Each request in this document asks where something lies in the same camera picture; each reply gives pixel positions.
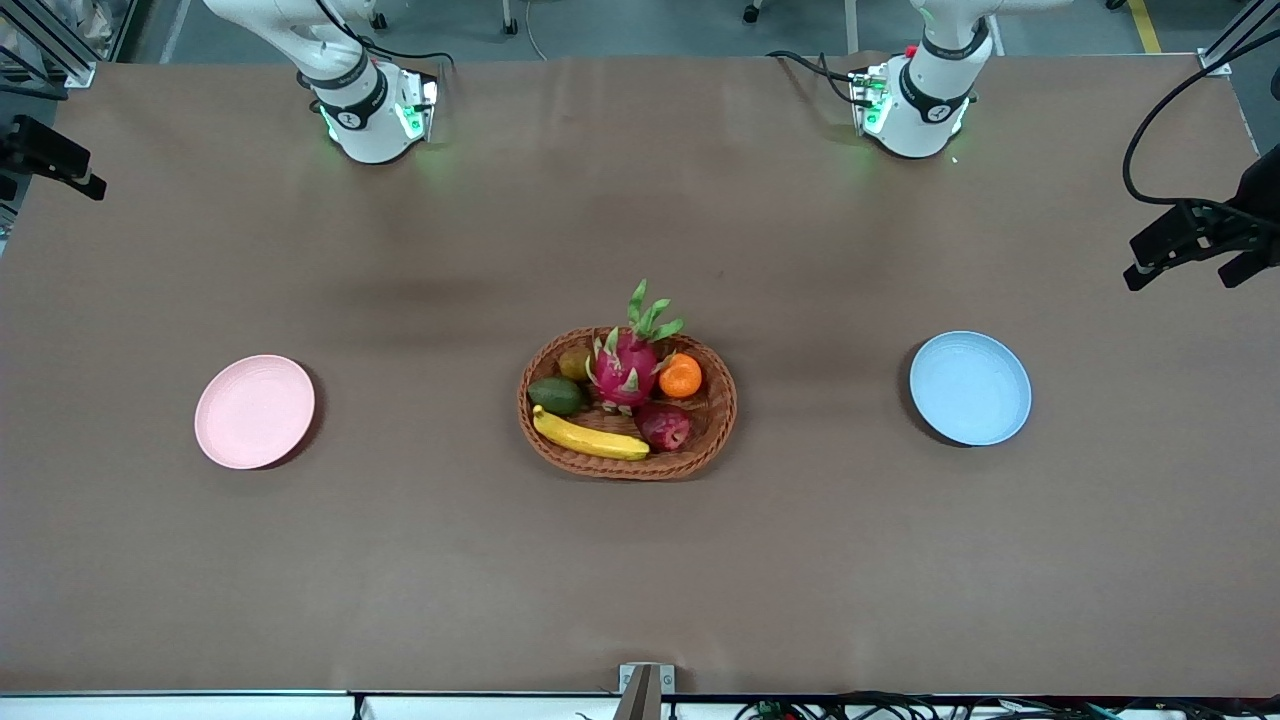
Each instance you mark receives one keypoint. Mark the light blue plate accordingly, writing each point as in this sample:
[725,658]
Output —
[970,388]

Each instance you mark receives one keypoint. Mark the pink dragon fruit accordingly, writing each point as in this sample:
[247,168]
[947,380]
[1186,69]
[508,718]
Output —
[625,370]

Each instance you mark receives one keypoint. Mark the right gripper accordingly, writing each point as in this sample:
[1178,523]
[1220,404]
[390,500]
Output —
[22,143]

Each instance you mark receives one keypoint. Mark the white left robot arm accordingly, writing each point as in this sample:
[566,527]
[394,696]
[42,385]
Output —
[920,130]

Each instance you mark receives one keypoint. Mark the brown wicker basket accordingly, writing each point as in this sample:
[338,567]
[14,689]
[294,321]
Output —
[700,440]

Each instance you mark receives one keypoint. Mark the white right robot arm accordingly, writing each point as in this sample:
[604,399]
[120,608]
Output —
[370,130]

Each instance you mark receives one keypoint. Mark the white stand leg with caster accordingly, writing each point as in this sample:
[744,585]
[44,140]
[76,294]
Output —
[511,20]

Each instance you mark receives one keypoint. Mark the white table edge rail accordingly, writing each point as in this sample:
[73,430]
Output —
[150,706]

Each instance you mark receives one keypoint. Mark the pink plate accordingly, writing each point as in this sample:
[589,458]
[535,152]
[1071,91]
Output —
[255,412]

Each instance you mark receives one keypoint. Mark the white vertical pole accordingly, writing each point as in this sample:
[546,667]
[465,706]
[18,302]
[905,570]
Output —
[851,25]

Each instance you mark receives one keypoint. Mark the yellow banana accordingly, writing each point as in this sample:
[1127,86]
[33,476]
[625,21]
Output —
[590,438]

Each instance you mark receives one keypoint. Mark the dark red apple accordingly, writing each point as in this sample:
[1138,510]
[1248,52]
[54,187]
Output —
[663,427]

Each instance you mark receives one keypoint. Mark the green avocado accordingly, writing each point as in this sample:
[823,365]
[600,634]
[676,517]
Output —
[555,396]

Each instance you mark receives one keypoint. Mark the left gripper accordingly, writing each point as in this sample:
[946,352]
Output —
[1262,186]

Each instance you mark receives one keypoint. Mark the orange mandarin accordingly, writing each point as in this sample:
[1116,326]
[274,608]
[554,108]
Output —
[680,377]

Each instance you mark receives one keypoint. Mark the brown table cover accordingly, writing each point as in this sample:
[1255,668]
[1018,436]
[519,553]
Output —
[640,580]

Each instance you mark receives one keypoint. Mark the brownish green kiwi fruit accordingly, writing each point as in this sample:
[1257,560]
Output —
[573,364]

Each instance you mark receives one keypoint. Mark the aluminium frame post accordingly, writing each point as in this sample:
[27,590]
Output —
[1235,45]
[60,55]

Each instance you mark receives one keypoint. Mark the grey metal camera post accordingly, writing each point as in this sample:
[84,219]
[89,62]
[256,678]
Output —
[645,695]

